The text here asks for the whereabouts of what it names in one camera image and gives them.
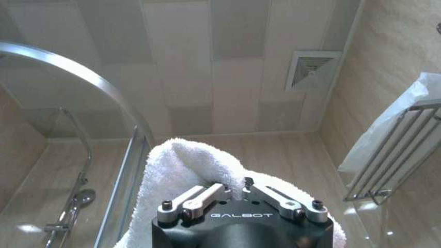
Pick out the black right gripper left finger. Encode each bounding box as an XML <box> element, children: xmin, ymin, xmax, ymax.
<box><xmin>159</xmin><ymin>182</ymin><xmax>232</xmax><ymax>223</ymax></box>

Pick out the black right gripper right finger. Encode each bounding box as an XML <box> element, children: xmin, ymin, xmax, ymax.
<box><xmin>243</xmin><ymin>177</ymin><xmax>332</xmax><ymax>223</ymax></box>

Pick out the white terry towel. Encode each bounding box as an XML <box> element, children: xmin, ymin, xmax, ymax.
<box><xmin>115</xmin><ymin>137</ymin><xmax>348</xmax><ymax>248</ymax></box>

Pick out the white towel on rack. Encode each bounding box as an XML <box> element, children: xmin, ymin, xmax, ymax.
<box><xmin>338</xmin><ymin>71</ymin><xmax>441</xmax><ymax>174</ymax></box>

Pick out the chrome hand shower head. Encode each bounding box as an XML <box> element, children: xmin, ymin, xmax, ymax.
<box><xmin>74</xmin><ymin>188</ymin><xmax>98</xmax><ymax>208</ymax></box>

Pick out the chrome shower mixer valve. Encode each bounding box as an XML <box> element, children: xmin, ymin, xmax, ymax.
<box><xmin>43</xmin><ymin>222</ymin><xmax>74</xmax><ymax>233</ymax></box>

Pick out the white ceiling air vent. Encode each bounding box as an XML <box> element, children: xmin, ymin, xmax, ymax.
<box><xmin>284</xmin><ymin>50</ymin><xmax>343</xmax><ymax>92</ymax></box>

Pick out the chrome wall towel rack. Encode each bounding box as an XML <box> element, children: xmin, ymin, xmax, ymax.
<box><xmin>343</xmin><ymin>102</ymin><xmax>441</xmax><ymax>206</ymax></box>

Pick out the chrome shower riser rail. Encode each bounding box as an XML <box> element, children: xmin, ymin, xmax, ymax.
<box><xmin>44</xmin><ymin>107</ymin><xmax>94</xmax><ymax>248</ymax></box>

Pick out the curved glass shower enclosure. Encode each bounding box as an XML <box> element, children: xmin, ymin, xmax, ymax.
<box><xmin>0</xmin><ymin>41</ymin><xmax>156</xmax><ymax>248</ymax></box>

